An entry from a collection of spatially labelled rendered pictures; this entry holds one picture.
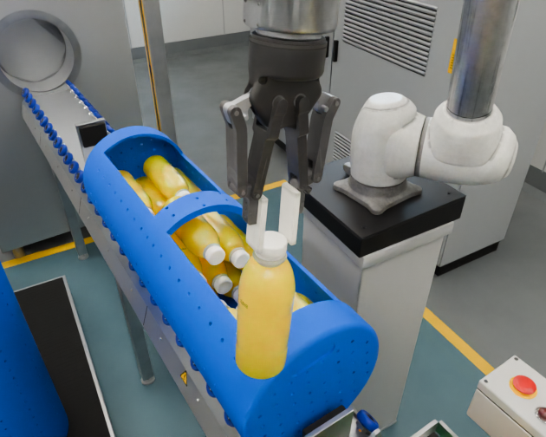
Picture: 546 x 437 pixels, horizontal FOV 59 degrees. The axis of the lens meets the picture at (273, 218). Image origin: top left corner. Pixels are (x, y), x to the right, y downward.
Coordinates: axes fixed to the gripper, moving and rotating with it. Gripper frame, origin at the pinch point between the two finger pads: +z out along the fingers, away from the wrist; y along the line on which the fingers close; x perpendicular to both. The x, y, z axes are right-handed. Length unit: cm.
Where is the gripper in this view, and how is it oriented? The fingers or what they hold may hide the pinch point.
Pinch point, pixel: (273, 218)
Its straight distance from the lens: 56.1
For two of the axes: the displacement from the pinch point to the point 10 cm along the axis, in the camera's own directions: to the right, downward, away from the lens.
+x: 5.1, 4.5, -7.3
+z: -0.8, 8.7, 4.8
